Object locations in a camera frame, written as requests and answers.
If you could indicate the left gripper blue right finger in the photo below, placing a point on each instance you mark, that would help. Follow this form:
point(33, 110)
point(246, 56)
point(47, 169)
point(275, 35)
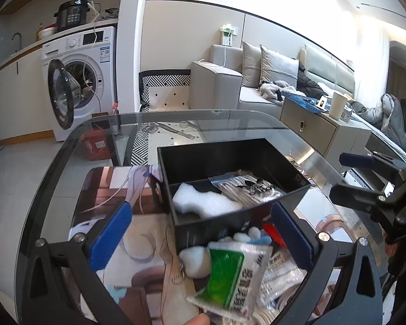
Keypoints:
point(356, 298)

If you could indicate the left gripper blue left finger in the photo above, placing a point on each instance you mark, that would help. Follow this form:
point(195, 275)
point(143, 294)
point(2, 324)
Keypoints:
point(46, 298)

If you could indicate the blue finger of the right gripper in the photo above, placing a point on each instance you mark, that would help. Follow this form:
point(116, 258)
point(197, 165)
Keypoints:
point(362, 196)
point(357, 160)

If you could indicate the green white tissue packet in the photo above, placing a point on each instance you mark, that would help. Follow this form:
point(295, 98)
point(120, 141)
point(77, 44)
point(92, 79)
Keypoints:
point(233, 285)

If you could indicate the person left hand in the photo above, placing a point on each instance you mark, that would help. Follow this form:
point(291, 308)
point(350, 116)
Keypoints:
point(200, 319)

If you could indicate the white paper cup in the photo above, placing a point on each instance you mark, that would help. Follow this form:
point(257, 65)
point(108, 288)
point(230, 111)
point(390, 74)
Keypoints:
point(338, 103)

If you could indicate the blue book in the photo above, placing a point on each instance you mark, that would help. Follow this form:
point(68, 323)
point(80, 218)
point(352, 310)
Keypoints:
point(310, 104)

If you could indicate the clear plastic printed bag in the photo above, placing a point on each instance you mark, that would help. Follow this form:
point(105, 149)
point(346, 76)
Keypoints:
point(280, 281)

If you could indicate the black jacket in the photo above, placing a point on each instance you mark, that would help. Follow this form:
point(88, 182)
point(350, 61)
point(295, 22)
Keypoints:
point(307, 86)

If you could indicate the grey cushion right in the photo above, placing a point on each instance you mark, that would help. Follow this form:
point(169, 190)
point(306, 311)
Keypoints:
point(278, 67)

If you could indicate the grey cushion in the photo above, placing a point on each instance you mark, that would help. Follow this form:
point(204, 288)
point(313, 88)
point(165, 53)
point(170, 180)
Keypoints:
point(278, 67)
point(251, 65)

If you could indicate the grey cushion left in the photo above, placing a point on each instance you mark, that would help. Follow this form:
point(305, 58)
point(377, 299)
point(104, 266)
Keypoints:
point(251, 65)

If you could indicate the red cardboard box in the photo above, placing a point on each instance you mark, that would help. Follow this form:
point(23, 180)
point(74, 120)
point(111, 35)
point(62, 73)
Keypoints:
point(95, 142)

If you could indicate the black storage box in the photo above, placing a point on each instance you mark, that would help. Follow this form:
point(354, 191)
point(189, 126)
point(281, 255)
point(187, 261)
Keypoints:
point(251, 172)

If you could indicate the white foam piece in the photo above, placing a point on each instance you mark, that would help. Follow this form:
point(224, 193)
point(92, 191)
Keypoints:
point(204, 204)

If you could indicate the beige sofa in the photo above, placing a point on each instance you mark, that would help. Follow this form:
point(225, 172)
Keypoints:
point(218, 83)

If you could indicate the patterned black white chair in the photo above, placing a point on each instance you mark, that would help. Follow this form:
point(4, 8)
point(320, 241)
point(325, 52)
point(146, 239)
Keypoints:
point(164, 90)

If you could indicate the white washing machine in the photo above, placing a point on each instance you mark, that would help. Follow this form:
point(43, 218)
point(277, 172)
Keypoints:
point(79, 78)

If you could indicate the kitchen faucet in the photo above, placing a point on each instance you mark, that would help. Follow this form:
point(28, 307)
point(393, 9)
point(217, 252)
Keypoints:
point(17, 38)

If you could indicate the white red bowl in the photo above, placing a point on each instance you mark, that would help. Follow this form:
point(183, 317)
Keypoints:
point(46, 32)

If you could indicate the black pressure cooker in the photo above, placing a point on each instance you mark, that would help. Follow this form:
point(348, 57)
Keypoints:
point(71, 14)

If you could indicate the white wall socket charger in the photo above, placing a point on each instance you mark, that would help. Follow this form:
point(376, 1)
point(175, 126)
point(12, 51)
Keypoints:
point(227, 34)

